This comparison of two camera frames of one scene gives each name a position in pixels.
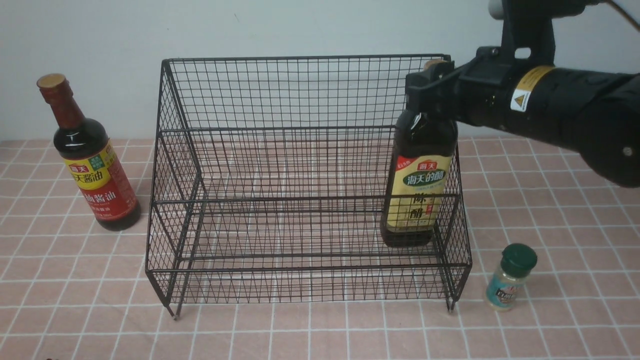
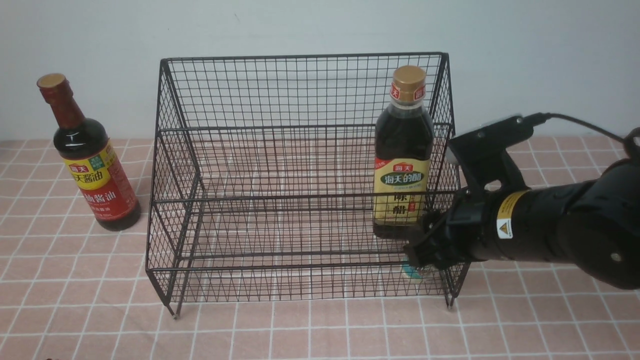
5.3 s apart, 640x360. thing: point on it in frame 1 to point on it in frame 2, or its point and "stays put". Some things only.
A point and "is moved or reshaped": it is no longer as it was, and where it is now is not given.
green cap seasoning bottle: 517,260 to 419,272
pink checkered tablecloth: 272,249 stays put
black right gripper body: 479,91 to 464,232
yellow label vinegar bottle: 420,165 is moved or reshaped
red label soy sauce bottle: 93,160 stays put
